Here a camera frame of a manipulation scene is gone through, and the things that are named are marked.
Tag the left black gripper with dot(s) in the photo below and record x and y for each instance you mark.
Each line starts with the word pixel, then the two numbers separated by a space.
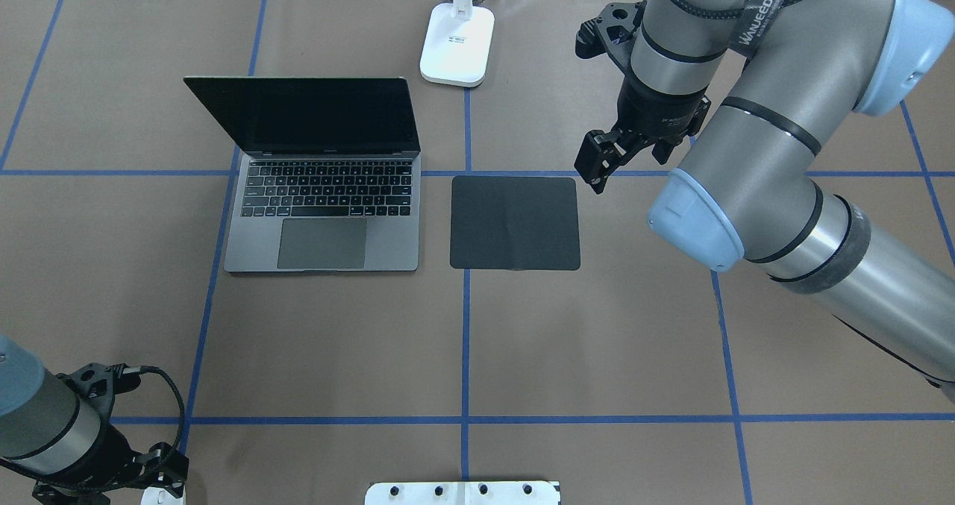
pixel 110 447

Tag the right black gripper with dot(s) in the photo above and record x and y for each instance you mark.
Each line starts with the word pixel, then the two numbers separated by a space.
pixel 658 111

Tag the white computer mouse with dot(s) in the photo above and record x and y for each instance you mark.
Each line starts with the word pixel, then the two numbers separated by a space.
pixel 159 496

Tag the black mouse pad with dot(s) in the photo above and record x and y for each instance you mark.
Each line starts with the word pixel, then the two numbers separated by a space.
pixel 518 224

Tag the grey laptop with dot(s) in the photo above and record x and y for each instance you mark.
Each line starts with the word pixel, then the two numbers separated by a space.
pixel 330 173

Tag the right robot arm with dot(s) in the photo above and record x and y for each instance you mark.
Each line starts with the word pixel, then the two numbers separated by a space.
pixel 762 85

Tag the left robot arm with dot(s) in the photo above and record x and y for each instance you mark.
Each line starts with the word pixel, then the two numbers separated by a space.
pixel 56 430

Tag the white desk lamp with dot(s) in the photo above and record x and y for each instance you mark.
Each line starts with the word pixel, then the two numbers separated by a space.
pixel 457 43

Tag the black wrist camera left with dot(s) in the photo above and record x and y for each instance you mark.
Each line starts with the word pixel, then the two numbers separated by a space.
pixel 99 384

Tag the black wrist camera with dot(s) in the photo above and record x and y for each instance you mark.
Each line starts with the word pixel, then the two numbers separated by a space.
pixel 613 33
pixel 99 384

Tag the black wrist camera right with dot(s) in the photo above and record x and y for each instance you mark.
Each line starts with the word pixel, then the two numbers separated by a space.
pixel 613 33

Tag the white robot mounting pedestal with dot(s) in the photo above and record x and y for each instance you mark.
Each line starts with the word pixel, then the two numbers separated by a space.
pixel 465 492

